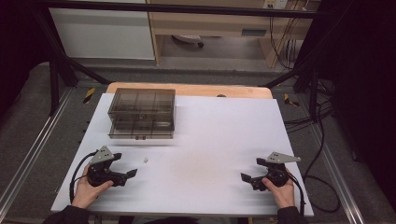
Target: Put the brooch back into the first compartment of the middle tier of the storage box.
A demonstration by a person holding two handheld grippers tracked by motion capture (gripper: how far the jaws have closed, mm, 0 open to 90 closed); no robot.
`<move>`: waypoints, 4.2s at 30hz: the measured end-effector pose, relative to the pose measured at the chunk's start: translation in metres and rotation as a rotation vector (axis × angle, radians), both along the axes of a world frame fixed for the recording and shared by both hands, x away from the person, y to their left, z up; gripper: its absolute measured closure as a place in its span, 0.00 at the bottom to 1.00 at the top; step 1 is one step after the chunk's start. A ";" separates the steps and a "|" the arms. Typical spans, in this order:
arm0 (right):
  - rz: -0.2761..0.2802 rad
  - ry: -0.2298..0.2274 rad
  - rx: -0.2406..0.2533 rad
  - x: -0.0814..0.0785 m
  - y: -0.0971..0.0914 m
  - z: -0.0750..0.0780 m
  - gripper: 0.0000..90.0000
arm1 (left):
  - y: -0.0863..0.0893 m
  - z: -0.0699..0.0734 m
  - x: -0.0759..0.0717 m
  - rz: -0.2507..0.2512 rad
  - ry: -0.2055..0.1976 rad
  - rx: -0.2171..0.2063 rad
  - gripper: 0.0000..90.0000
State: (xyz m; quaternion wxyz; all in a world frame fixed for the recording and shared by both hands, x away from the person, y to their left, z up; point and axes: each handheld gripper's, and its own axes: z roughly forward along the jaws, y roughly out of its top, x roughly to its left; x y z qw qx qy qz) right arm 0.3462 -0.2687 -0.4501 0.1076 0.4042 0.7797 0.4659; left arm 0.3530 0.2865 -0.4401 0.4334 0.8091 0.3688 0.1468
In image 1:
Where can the white power strip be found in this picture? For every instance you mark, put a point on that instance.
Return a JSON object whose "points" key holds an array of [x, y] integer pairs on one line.
{"points": [[275, 3]]}

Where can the black metal frame bar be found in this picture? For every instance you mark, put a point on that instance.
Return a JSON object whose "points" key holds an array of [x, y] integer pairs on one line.
{"points": [[174, 8]]}

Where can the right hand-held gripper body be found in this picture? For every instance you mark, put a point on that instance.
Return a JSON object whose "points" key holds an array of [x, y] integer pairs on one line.
{"points": [[275, 172]]}

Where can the white table board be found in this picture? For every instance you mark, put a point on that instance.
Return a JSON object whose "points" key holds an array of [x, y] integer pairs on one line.
{"points": [[211, 155]]}

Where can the black metal stand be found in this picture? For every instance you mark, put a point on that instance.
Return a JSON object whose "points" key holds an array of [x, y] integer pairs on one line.
{"points": [[306, 77], [59, 74]]}

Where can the black curtain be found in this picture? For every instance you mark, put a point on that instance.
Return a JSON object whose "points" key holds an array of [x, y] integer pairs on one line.
{"points": [[18, 46], [364, 77]]}

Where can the yellow black floor tape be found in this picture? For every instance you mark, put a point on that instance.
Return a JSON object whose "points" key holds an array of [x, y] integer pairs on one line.
{"points": [[88, 95], [290, 100]]}

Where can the wooden desk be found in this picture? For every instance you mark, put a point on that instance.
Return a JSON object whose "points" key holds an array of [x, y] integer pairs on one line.
{"points": [[218, 26]]}

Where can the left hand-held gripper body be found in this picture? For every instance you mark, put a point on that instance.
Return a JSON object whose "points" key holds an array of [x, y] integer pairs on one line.
{"points": [[101, 174]]}

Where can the white cabinet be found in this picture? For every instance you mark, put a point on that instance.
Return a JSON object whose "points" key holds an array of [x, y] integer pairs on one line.
{"points": [[102, 34]]}

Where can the chair base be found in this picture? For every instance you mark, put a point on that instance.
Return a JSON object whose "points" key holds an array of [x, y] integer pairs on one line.
{"points": [[188, 39]]}

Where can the transparent brown drawer box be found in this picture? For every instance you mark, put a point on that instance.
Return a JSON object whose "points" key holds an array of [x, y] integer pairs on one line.
{"points": [[142, 113]]}

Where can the wooden table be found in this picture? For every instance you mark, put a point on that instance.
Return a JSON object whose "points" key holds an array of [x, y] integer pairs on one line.
{"points": [[193, 90]]}

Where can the person's left hand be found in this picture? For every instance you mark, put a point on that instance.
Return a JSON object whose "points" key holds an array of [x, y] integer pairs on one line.
{"points": [[87, 191]]}

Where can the metal floor rail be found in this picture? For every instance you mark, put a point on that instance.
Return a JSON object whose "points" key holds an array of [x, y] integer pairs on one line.
{"points": [[339, 177], [31, 152]]}

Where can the person's right hand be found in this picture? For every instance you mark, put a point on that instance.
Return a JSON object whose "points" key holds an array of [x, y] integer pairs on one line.
{"points": [[282, 193]]}

